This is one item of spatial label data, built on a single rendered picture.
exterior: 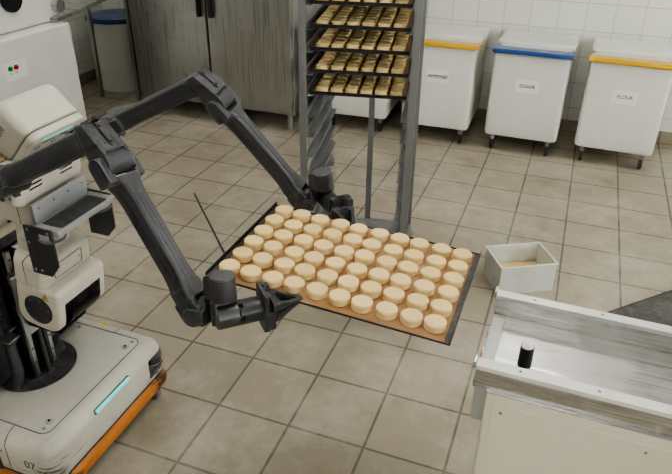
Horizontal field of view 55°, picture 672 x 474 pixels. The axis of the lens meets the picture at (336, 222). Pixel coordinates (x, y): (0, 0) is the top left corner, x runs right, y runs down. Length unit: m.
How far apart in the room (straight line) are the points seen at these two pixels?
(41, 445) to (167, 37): 3.80
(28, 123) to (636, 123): 3.97
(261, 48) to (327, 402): 3.11
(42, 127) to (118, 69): 4.47
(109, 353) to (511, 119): 3.37
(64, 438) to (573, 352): 1.57
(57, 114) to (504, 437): 1.44
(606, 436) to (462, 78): 3.66
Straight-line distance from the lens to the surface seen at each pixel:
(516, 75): 4.86
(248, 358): 2.90
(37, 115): 1.95
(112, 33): 6.29
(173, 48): 5.49
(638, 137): 4.96
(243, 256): 1.63
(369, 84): 2.82
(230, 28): 5.18
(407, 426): 2.62
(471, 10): 5.48
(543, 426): 1.59
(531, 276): 3.38
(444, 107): 5.00
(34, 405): 2.47
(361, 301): 1.50
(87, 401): 2.43
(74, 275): 2.21
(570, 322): 1.77
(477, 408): 1.66
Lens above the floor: 1.88
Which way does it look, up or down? 29 degrees down
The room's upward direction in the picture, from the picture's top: 1 degrees clockwise
